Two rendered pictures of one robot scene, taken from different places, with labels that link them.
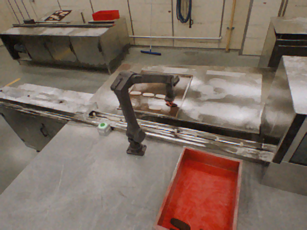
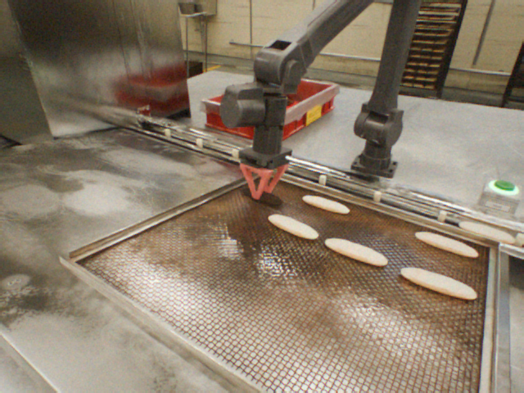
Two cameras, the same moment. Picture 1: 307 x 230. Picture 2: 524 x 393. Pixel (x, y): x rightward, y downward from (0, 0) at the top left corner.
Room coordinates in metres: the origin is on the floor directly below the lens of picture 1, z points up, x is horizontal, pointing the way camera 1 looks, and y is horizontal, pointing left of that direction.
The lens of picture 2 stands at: (1.76, -0.07, 1.30)
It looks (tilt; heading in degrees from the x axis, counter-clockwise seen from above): 32 degrees down; 187
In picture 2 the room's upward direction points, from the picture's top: straight up
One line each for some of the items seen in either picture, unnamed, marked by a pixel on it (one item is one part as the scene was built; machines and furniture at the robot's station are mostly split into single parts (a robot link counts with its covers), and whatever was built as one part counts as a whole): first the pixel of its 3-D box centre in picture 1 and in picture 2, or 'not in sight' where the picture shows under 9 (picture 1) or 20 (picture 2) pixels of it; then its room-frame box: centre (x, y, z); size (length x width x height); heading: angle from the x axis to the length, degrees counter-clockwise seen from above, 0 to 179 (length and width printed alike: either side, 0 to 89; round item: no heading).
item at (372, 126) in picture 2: (135, 135); (378, 133); (0.85, 0.14, 0.94); 0.09 x 0.05 x 0.10; 138
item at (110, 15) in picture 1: (106, 15); not in sight; (4.80, 0.79, 0.94); 0.51 x 0.36 x 0.13; 67
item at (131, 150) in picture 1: (135, 145); (376, 155); (0.83, 0.15, 0.86); 0.12 x 0.09 x 0.08; 69
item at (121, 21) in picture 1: (111, 38); not in sight; (4.80, 0.79, 0.44); 0.70 x 0.55 x 0.87; 63
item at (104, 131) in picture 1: (104, 130); (494, 208); (1.04, 0.38, 0.84); 0.08 x 0.08 x 0.11; 63
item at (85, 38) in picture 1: (67, 39); not in sight; (4.89, 1.87, 0.51); 3.00 x 1.26 x 1.03; 63
